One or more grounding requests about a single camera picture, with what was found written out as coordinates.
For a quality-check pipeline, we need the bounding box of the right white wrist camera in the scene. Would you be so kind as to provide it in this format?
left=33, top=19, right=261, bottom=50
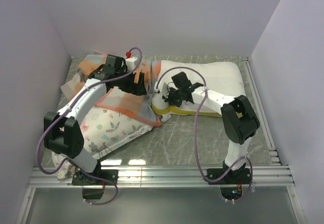
left=154, top=82, right=168, bottom=100

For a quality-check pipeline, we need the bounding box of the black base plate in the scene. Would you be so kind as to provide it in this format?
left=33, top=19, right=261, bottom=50
left=207, top=167, right=254, bottom=185
left=71, top=169, right=118, bottom=186

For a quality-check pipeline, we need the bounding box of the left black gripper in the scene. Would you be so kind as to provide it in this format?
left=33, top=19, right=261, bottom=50
left=115, top=67, right=147, bottom=96

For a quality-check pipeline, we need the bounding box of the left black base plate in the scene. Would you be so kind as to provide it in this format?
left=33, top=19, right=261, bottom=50
left=71, top=169, right=118, bottom=186

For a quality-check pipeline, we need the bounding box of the white pillow yellow edge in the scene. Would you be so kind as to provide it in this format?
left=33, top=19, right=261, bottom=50
left=151, top=60, right=246, bottom=116

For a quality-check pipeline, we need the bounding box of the floral animal print pillow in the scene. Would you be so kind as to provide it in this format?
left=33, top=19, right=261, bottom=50
left=50, top=104, right=155, bottom=181

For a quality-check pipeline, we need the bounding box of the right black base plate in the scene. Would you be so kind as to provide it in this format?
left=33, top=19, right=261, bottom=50
left=207, top=167, right=254, bottom=185

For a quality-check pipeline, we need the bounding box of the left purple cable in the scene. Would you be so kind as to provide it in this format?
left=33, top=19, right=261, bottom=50
left=36, top=47, right=143, bottom=206

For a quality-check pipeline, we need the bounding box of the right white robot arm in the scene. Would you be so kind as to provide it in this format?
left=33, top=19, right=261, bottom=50
left=160, top=71, right=260, bottom=183

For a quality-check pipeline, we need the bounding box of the aluminium side rail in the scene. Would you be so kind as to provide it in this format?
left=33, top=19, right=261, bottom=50
left=242, top=57, right=282, bottom=166

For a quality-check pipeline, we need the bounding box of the plaid orange blue pillowcase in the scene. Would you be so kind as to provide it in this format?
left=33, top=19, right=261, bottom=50
left=60, top=53, right=161, bottom=127

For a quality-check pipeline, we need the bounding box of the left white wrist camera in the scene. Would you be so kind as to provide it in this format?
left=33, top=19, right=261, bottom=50
left=125, top=52, right=139, bottom=71

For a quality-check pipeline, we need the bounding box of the aluminium front rail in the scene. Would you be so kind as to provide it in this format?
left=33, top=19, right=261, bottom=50
left=27, top=165, right=295, bottom=189

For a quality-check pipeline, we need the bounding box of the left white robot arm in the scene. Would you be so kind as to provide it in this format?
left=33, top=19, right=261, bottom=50
left=35, top=51, right=147, bottom=184

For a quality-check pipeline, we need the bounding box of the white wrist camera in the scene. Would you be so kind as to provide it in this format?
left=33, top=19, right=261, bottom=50
left=125, top=52, right=139, bottom=71
left=154, top=82, right=168, bottom=100

